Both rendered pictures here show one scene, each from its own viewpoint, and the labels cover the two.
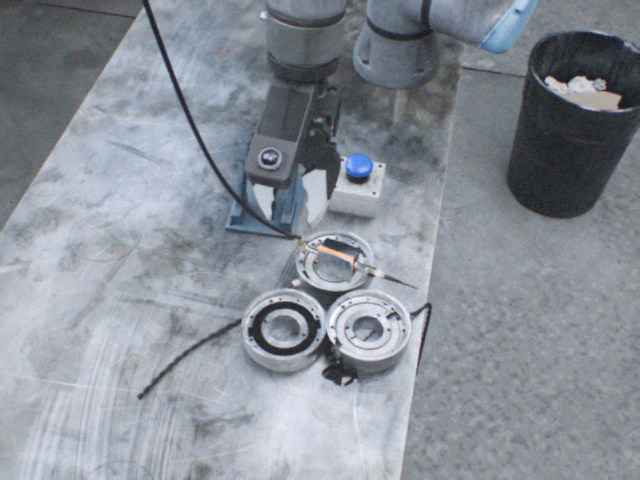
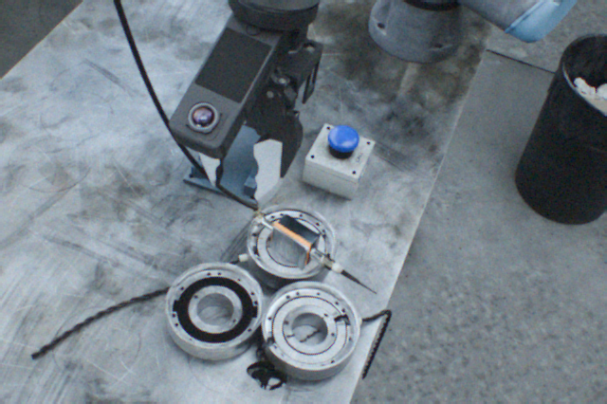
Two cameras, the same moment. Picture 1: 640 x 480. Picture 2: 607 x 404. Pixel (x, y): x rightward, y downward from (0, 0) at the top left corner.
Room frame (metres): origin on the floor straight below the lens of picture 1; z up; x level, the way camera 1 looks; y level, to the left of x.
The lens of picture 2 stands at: (0.17, -0.06, 1.51)
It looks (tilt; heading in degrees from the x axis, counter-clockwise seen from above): 52 degrees down; 4
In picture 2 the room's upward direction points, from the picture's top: 10 degrees clockwise
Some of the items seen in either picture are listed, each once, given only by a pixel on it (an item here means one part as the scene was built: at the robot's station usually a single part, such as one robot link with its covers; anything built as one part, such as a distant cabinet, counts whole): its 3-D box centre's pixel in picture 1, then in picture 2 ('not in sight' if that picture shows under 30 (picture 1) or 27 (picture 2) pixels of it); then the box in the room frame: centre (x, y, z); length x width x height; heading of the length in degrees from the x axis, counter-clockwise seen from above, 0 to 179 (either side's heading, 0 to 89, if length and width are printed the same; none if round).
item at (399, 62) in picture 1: (398, 38); (422, 6); (1.12, -0.11, 0.85); 0.15 x 0.15 x 0.10
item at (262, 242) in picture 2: (334, 268); (290, 249); (0.64, -0.02, 0.82); 0.08 x 0.08 x 0.02
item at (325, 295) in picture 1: (334, 268); (290, 248); (0.64, -0.02, 0.82); 0.10 x 0.10 x 0.04
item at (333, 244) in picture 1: (356, 264); (314, 250); (0.62, -0.05, 0.85); 0.17 x 0.02 x 0.04; 68
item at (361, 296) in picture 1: (367, 332); (308, 332); (0.54, -0.06, 0.82); 0.10 x 0.10 x 0.04
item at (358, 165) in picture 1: (358, 173); (341, 147); (0.79, -0.05, 0.85); 0.04 x 0.04 x 0.05
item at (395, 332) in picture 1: (367, 332); (308, 332); (0.54, -0.06, 0.82); 0.08 x 0.08 x 0.02
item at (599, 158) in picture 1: (571, 130); (591, 137); (1.63, -0.67, 0.21); 0.34 x 0.34 x 0.43
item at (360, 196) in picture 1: (358, 183); (340, 157); (0.79, -0.05, 0.82); 0.08 x 0.07 x 0.05; 170
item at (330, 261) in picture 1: (335, 262); (290, 245); (0.62, -0.02, 0.85); 0.05 x 0.02 x 0.04; 68
